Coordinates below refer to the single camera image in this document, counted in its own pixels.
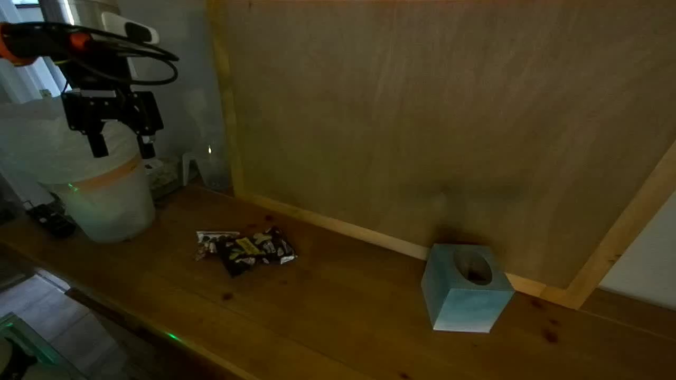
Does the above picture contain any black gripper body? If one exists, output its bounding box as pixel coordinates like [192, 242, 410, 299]
[61, 91, 162, 136]

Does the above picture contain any brown snack packet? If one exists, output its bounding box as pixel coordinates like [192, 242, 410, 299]
[215, 228, 298, 278]

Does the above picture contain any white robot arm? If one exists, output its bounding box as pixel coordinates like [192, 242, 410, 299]
[0, 12, 178, 158]

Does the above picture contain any white plastic bucket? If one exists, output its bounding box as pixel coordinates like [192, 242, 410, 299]
[50, 158, 157, 243]

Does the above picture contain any white snack packet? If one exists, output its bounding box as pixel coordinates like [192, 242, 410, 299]
[196, 231, 237, 261]

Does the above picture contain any translucent white bin liner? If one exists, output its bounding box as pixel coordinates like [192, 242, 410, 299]
[0, 99, 140, 185]

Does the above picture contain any small black device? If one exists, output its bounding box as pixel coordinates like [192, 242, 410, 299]
[27, 204, 75, 240]

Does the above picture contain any blue cube tissue box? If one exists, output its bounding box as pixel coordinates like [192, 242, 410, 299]
[421, 243, 514, 333]

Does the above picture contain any large plywood board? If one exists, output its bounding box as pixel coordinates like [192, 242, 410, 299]
[205, 0, 676, 307]

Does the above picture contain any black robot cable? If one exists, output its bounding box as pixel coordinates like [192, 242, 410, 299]
[41, 20, 181, 90]

